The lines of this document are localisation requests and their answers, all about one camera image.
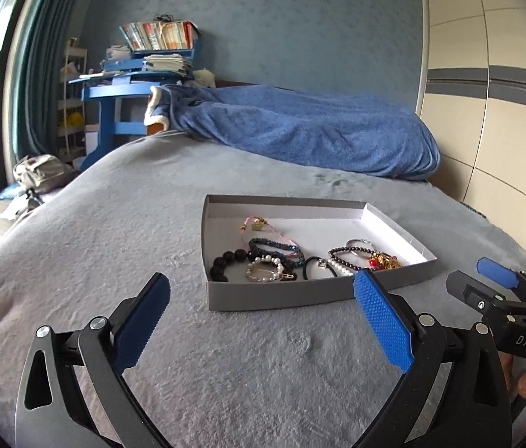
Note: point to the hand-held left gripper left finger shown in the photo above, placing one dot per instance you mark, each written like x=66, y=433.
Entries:
x=141, y=326

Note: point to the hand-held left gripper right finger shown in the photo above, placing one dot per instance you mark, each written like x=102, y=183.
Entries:
x=384, y=322

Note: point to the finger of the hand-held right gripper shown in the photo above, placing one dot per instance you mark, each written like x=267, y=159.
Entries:
x=496, y=270
x=470, y=294

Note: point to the grey cardboard box tray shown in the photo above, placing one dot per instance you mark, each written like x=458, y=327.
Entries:
x=291, y=296

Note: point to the keyring with gold charm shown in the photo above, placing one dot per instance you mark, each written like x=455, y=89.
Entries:
x=384, y=261

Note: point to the teal patterned cloth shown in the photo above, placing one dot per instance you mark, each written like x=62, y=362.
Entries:
x=475, y=211

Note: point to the grey bed cover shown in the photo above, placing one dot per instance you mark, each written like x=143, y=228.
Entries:
x=151, y=196

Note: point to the beige wardrobe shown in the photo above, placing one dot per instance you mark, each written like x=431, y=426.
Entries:
x=501, y=126

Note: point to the grey backpack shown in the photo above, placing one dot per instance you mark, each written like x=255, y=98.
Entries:
x=39, y=172

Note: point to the blue desk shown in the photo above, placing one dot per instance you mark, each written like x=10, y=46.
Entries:
x=104, y=135

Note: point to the blue fleece blanket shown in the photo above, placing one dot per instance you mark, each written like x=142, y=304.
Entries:
x=314, y=135

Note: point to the yellow toy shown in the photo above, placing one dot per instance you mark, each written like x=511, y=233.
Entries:
x=70, y=120

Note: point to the white plush toy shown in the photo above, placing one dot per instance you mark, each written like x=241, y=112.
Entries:
x=204, y=77

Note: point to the dark wooden headboard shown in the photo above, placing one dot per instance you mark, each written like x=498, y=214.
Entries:
x=235, y=83

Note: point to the stack of papers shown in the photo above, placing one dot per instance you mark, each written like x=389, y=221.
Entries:
x=167, y=64

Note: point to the teal curtain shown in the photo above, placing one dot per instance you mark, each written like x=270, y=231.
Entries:
x=34, y=79

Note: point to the white shelf rack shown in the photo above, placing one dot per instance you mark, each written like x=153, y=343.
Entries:
x=74, y=56

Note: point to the row of books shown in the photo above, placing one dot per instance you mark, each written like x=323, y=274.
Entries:
x=160, y=35

